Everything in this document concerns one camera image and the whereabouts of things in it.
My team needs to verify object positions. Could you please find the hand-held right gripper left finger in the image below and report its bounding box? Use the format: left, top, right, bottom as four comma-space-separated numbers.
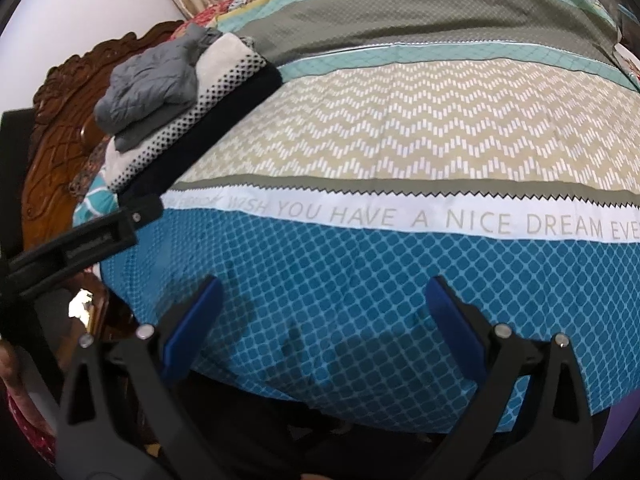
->
52, 274, 228, 480

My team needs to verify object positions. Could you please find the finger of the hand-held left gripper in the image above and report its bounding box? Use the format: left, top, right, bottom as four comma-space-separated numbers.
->
7, 194, 165, 292

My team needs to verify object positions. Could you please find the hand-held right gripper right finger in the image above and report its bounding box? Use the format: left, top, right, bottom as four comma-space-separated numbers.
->
400, 275, 597, 480

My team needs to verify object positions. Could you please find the grey quilted jacket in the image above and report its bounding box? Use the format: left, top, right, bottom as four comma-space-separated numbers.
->
94, 25, 223, 153

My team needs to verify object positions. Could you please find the person's left forearm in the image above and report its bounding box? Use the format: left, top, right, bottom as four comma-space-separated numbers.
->
0, 339, 22, 388

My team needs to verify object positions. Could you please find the teal and white pillow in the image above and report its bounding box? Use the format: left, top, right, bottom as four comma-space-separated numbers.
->
72, 167, 122, 228

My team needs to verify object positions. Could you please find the carved wooden headboard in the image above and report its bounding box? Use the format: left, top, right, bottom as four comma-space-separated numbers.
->
22, 20, 187, 346

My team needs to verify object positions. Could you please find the person's red patterned clothing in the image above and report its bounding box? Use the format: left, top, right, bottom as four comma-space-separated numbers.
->
4, 385, 59, 467

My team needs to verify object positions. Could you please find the white and black patterned sweater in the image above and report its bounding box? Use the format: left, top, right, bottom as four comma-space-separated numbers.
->
102, 32, 283, 202

